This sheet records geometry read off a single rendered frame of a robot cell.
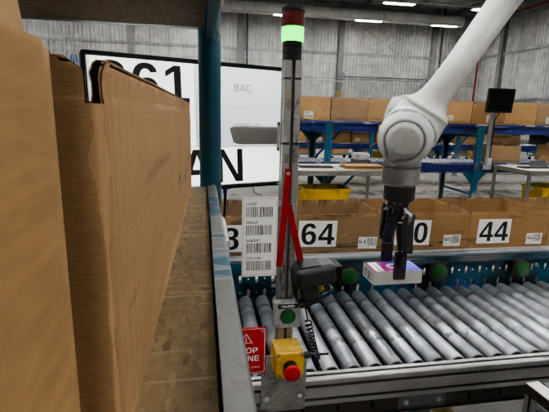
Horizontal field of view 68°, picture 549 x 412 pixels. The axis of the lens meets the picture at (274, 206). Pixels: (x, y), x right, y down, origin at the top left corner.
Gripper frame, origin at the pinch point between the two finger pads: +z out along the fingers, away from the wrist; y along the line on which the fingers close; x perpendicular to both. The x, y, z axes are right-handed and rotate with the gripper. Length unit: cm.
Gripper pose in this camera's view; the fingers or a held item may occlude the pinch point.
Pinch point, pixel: (392, 262)
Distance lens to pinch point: 110.4
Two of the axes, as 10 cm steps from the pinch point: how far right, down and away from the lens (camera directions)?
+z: -0.2, 9.8, 2.2
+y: -1.7, -2.2, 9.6
